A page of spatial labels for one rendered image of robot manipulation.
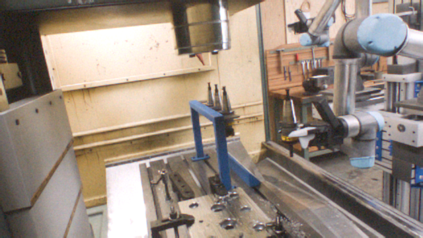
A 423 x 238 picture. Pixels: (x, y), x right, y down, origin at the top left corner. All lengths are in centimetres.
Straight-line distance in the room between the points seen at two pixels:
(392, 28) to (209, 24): 56
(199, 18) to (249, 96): 129
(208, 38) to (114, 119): 119
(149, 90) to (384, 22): 127
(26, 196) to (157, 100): 130
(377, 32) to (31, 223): 100
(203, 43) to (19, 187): 49
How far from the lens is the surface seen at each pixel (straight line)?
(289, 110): 92
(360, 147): 112
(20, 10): 71
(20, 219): 66
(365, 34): 103
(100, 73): 180
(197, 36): 74
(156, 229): 90
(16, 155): 62
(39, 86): 100
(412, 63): 168
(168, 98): 183
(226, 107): 116
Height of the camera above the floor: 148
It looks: 13 degrees down
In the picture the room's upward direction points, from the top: 7 degrees counter-clockwise
